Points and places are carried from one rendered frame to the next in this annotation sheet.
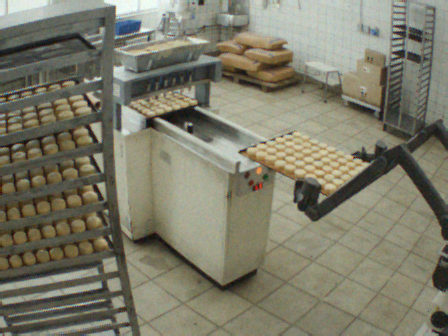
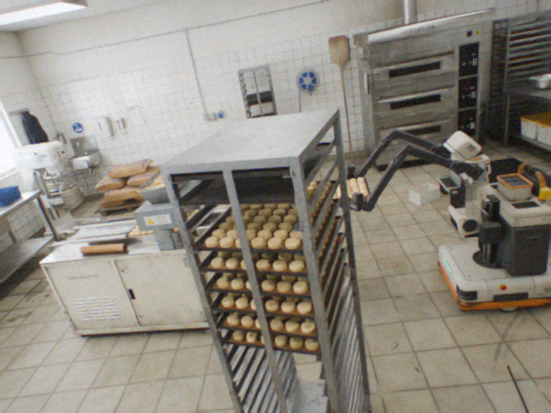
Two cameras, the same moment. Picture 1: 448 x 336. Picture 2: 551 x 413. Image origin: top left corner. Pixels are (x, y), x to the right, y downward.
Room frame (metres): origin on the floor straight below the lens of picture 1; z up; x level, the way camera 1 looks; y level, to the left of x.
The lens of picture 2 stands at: (-0.01, 1.53, 2.12)
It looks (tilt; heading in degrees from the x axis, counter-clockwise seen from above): 23 degrees down; 324
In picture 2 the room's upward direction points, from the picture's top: 11 degrees counter-clockwise
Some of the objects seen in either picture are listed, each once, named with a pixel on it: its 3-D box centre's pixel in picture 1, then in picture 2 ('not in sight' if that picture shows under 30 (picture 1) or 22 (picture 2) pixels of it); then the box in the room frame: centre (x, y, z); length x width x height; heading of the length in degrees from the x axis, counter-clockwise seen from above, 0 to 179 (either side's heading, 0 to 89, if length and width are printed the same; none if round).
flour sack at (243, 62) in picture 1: (245, 60); (127, 190); (6.25, -0.22, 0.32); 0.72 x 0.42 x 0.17; 52
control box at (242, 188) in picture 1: (255, 176); not in sight; (2.14, -0.16, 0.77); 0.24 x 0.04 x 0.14; 132
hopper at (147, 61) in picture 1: (161, 53); (169, 183); (2.79, 0.42, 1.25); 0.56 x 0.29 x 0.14; 132
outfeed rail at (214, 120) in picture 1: (168, 98); (176, 218); (2.97, 0.39, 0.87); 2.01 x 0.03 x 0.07; 42
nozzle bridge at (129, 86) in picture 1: (160, 88); (177, 210); (2.79, 0.42, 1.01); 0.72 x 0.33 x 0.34; 132
